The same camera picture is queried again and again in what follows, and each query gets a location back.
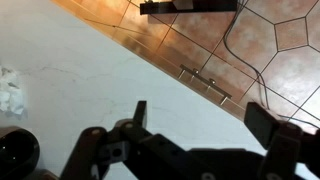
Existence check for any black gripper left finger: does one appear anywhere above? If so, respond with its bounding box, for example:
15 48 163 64
59 100 155 180

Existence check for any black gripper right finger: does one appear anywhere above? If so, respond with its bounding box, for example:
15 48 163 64
244 102 304 180

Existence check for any wooden base cabinet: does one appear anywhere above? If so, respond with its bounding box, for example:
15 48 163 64
49 0 249 122

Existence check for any black metal base bar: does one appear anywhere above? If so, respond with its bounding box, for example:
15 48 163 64
139 0 240 16

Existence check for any black coffee machine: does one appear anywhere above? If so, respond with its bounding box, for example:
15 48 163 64
0 125 41 180

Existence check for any crumpled white paper towel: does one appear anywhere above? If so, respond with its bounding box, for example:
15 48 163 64
0 65 28 120

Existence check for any metal drawer handle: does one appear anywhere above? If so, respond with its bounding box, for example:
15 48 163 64
177 64 233 107

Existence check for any black floor cable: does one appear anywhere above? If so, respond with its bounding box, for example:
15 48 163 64
222 0 320 130

